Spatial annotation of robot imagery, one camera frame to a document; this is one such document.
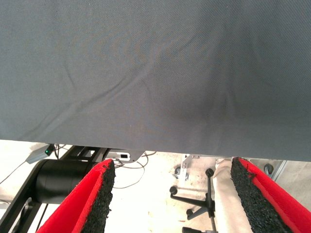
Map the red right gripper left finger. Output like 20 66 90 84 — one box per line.
36 159 116 233

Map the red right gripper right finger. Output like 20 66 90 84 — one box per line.
230 157 311 233

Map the grey robot base cover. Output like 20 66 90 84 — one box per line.
106 149 146 167

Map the black office chair base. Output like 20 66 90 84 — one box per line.
169 168 217 233

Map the grey power box green light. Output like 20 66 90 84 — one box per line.
25 144 55 164

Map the dark grey table cloth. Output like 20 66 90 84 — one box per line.
0 0 311 162

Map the thin black floor cable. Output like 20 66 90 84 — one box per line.
114 151 156 190

